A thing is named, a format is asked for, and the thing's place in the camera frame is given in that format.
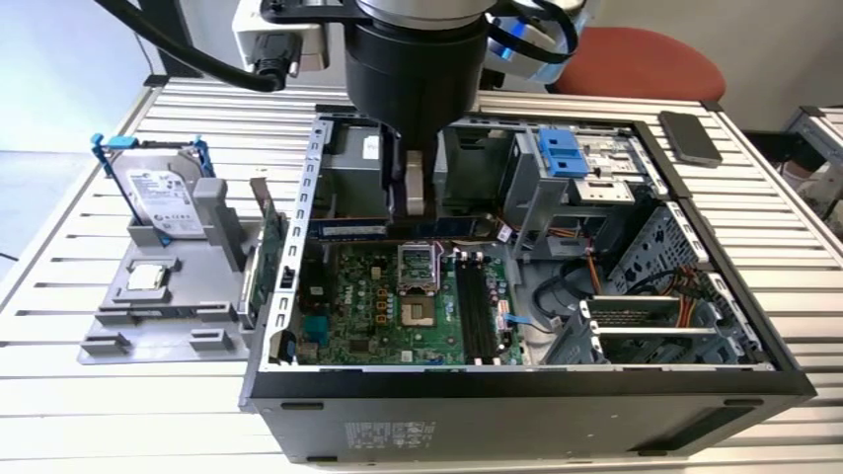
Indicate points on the RAM stick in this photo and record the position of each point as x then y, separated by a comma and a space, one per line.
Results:
349, 228
165, 312

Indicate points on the black RAM slot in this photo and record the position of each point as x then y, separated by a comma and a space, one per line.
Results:
474, 308
482, 308
465, 308

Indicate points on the grey Dell power supply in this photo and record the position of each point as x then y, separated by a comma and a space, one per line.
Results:
355, 148

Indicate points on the blue plastic drive latch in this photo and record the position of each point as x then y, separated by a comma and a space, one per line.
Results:
560, 148

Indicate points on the grey metal drive cage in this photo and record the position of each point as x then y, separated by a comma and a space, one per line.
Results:
548, 207

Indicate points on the red office chair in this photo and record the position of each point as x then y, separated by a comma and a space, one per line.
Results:
640, 64

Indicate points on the green graphics card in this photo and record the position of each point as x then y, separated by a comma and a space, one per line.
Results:
267, 257

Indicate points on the black smartphone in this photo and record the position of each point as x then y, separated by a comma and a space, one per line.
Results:
690, 138

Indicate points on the hard disk in blue carrier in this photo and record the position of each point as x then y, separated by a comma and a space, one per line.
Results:
158, 197

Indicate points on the CPU socket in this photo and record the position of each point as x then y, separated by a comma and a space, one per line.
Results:
419, 311

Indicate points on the green Dell motherboard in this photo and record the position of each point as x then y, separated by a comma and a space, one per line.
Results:
369, 316

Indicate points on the teal port connector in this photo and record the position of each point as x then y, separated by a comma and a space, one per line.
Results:
317, 330

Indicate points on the grey parts rack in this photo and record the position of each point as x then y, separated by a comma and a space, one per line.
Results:
185, 286

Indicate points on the silver CPU chip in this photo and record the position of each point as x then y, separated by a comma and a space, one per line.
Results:
146, 277

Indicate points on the grey metal disk bay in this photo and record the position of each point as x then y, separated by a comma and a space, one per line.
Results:
660, 330

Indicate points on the black open PC case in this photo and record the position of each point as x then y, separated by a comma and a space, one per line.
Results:
461, 424

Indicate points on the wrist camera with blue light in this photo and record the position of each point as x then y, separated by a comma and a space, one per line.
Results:
543, 66

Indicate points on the pale wrist camera black plug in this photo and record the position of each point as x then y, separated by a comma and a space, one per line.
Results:
245, 39

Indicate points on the black vertical post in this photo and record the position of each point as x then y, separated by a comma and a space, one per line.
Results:
183, 71

